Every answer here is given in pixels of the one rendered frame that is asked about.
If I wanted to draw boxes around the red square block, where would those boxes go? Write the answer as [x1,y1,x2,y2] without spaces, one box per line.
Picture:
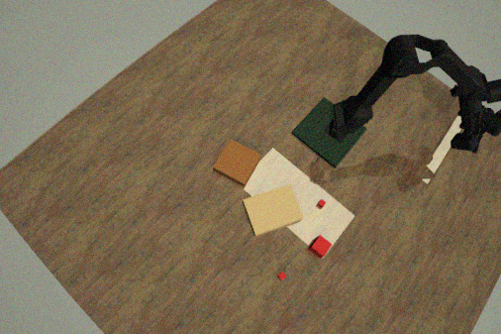
[309,235,332,258]

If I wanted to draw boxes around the tan board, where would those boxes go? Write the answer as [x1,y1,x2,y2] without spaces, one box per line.
[243,184,304,236]

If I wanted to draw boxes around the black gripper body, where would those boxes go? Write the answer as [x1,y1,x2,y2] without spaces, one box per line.
[451,105,485,152]

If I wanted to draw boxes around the brown square block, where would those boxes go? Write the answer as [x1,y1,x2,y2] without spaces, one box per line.
[213,139,261,187]

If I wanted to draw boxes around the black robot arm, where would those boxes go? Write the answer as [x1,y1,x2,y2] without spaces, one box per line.
[324,35,501,142]

